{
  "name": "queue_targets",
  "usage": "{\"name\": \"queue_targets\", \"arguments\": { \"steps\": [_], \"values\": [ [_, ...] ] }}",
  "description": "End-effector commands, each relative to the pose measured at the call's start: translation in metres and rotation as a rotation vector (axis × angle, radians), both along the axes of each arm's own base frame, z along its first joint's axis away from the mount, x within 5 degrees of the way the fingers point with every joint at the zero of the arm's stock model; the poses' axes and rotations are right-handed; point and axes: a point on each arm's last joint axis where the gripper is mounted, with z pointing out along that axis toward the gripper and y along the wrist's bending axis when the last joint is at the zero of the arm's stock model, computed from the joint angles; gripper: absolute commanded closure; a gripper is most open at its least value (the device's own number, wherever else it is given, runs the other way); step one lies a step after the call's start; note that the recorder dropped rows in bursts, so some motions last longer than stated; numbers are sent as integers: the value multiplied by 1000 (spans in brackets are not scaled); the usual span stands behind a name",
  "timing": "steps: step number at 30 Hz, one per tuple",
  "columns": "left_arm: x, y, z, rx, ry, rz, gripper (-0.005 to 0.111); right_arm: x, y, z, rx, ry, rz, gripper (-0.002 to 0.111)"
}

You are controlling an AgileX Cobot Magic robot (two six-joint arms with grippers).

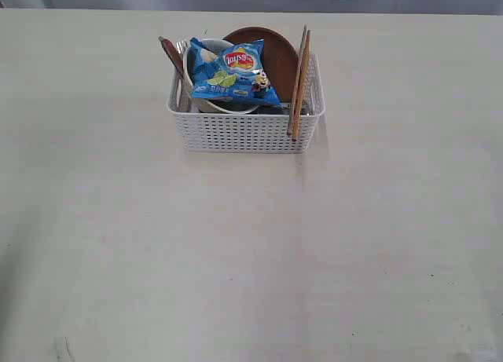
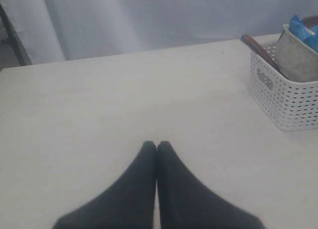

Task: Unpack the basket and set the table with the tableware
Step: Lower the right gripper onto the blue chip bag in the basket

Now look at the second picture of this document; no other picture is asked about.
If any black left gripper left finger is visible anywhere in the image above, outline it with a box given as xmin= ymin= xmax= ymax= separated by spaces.
xmin=54 ymin=141 xmax=157 ymax=229

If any blue chips bag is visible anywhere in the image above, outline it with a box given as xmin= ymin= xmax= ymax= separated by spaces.
xmin=289 ymin=15 xmax=318 ymax=52

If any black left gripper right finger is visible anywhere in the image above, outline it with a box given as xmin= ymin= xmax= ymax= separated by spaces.
xmin=156 ymin=141 xmax=264 ymax=229

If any white perforated plastic basket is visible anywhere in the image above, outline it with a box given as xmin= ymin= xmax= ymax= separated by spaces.
xmin=249 ymin=51 xmax=318 ymax=132

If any brown wooden plate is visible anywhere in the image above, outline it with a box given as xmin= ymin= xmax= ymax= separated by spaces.
xmin=302 ymin=15 xmax=318 ymax=29

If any dark metal frame post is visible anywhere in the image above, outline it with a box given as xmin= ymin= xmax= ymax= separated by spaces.
xmin=0 ymin=5 xmax=32 ymax=66

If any pale green ceramic bowl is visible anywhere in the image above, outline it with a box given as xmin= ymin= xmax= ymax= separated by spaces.
xmin=276 ymin=24 xmax=318 ymax=82

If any red-brown wooden spoon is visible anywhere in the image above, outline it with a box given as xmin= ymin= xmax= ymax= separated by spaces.
xmin=241 ymin=34 xmax=280 ymax=72

